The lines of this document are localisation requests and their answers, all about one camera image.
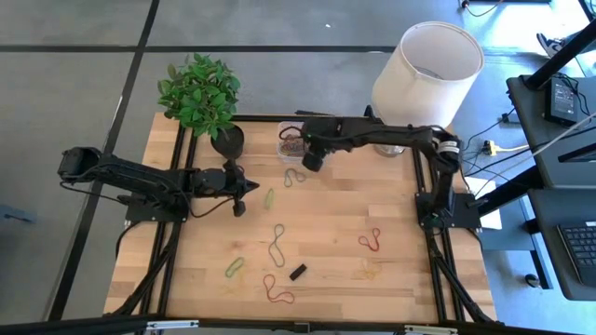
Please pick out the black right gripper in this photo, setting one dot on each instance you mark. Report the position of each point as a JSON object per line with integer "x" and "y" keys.
{"x": 313, "y": 160}

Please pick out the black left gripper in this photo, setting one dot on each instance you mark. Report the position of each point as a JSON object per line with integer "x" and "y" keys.
{"x": 216, "y": 181}

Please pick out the thin teal rubber band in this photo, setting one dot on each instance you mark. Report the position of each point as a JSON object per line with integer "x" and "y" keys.
{"x": 297, "y": 174}
{"x": 275, "y": 238}

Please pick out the thin red rubber band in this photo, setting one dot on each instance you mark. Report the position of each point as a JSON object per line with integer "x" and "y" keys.
{"x": 286, "y": 139}
{"x": 269, "y": 292}
{"x": 372, "y": 238}

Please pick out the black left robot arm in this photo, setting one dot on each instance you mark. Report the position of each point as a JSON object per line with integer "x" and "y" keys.
{"x": 139, "y": 179}

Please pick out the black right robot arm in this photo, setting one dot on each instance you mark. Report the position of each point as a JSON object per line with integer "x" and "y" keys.
{"x": 386, "y": 132}

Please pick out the clear plastic bin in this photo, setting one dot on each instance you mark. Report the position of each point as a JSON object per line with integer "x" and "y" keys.
{"x": 285, "y": 159}

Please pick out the wide black rubber band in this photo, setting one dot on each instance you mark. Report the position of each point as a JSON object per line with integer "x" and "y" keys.
{"x": 298, "y": 272}

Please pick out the yellow rubber band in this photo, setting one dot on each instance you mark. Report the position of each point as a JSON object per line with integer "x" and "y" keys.
{"x": 371, "y": 272}
{"x": 233, "y": 290}

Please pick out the green artificial plant black pot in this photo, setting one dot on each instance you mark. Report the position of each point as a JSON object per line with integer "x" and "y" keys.
{"x": 200, "y": 93}

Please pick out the white shade silver table lamp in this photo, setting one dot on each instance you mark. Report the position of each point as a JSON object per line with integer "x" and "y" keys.
{"x": 428, "y": 74}

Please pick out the yellow power plug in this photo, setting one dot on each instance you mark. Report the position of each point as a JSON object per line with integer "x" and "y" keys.
{"x": 490, "y": 148}

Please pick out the white paper sheet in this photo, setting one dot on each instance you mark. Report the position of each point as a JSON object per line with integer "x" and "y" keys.
{"x": 493, "y": 221}

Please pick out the black desk support beam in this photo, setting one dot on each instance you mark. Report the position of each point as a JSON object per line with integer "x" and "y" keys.
{"x": 505, "y": 188}

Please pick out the black power adapter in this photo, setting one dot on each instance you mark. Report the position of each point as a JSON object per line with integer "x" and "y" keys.
{"x": 508, "y": 117}

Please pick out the grey chair leg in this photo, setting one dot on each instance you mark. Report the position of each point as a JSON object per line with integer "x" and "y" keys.
{"x": 16, "y": 215}

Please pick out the black chair caster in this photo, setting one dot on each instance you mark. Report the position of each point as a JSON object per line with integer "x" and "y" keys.
{"x": 532, "y": 280}

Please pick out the black desk with keyboard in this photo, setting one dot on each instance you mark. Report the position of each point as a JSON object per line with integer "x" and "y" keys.
{"x": 547, "y": 260}

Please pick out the black device box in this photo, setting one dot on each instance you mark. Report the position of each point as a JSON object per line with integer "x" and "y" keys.
{"x": 561, "y": 100}

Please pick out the person's shoe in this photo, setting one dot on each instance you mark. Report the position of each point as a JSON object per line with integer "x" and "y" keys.
{"x": 551, "y": 45}

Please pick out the black stand pole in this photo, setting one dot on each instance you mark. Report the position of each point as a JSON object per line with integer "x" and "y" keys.
{"x": 559, "y": 58}

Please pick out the black keyboard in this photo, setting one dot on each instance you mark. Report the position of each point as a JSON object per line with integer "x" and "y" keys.
{"x": 582, "y": 251}

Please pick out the black aluminium frame rail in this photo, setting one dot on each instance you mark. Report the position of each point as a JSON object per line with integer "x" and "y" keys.
{"x": 177, "y": 139}
{"x": 261, "y": 118}
{"x": 445, "y": 242}
{"x": 417, "y": 172}
{"x": 233, "y": 325}
{"x": 191, "y": 144}

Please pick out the silver aluminium bracket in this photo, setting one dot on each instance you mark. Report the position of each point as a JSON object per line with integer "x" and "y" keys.
{"x": 172, "y": 325}
{"x": 430, "y": 330}

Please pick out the black diagonal frame strut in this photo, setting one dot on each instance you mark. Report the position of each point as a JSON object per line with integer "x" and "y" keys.
{"x": 126, "y": 302}
{"x": 474, "y": 302}

